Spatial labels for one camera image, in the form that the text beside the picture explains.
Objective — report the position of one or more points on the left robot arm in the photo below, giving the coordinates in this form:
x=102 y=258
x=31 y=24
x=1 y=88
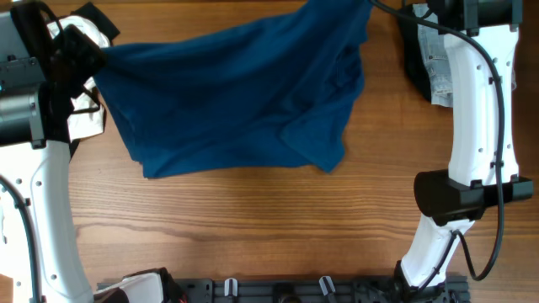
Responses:
x=45 y=64

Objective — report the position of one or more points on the black folded garment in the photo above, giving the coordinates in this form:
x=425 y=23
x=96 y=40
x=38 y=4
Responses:
x=413 y=62

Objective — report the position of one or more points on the folded light blue jeans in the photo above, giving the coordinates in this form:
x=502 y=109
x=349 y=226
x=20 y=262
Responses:
x=432 y=54

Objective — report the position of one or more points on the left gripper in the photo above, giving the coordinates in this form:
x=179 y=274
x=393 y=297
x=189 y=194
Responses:
x=77 y=41

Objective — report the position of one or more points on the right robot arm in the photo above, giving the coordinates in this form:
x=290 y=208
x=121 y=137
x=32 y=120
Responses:
x=460 y=55

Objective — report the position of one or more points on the blue polo shirt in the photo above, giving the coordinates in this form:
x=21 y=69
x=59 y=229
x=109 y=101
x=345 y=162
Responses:
x=277 y=92

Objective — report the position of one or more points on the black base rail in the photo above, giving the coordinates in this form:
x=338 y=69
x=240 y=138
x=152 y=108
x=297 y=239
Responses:
x=367 y=289

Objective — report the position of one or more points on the white garment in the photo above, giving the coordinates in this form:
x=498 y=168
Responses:
x=86 y=124

